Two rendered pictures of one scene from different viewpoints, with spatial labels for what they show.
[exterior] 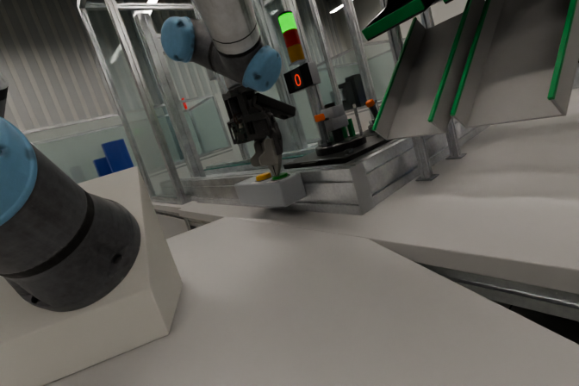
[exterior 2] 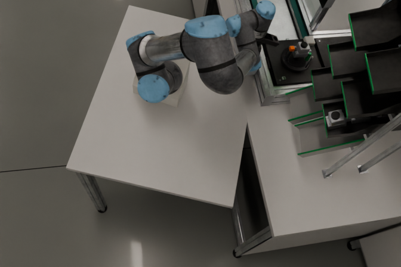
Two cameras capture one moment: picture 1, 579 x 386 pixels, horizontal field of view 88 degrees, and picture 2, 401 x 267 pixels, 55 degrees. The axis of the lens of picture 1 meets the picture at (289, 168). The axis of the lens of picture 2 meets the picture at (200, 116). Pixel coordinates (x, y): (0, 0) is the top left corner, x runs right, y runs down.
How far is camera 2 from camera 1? 138 cm
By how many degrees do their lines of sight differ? 55
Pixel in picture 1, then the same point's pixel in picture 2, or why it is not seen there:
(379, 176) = (281, 99)
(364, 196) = (266, 102)
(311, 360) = (201, 146)
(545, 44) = (331, 140)
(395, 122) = (298, 97)
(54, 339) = not seen: hidden behind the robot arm
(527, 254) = (261, 165)
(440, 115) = (294, 121)
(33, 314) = not seen: hidden behind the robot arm
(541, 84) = (314, 146)
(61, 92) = not seen: outside the picture
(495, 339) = (230, 170)
